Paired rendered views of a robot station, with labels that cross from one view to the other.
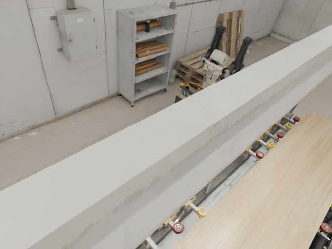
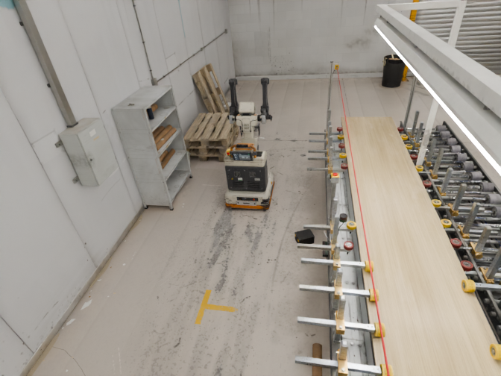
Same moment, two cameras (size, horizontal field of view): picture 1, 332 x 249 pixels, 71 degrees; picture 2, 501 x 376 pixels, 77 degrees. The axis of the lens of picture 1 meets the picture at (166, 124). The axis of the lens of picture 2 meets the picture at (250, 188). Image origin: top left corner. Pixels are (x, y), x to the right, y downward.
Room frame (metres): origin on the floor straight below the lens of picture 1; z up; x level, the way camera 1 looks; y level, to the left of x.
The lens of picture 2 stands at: (-0.42, 1.27, 2.80)
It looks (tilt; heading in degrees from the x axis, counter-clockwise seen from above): 35 degrees down; 333
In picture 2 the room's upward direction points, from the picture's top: 5 degrees counter-clockwise
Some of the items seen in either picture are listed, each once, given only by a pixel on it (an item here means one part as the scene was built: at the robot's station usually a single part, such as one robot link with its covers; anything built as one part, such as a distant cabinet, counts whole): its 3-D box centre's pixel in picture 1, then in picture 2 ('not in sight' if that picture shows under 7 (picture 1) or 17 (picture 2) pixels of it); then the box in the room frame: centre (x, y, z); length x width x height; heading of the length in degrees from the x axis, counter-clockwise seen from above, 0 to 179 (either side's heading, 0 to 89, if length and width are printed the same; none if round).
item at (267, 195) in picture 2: not in sight; (250, 189); (2.94, -0.44, 0.16); 0.67 x 0.64 x 0.25; 140
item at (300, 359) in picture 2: not in sight; (340, 365); (0.15, 0.52, 0.95); 0.50 x 0.04 x 0.04; 50
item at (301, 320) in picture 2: not in sight; (338, 324); (0.34, 0.36, 0.95); 0.50 x 0.04 x 0.04; 50
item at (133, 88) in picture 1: (145, 57); (158, 148); (3.83, 0.54, 0.78); 0.90 x 0.45 x 1.55; 140
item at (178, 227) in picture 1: (177, 229); (348, 248); (0.84, -0.22, 0.85); 0.08 x 0.08 x 0.11
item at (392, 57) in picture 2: not in sight; (393, 71); (5.10, -5.97, 0.36); 0.59 x 0.58 x 0.73; 140
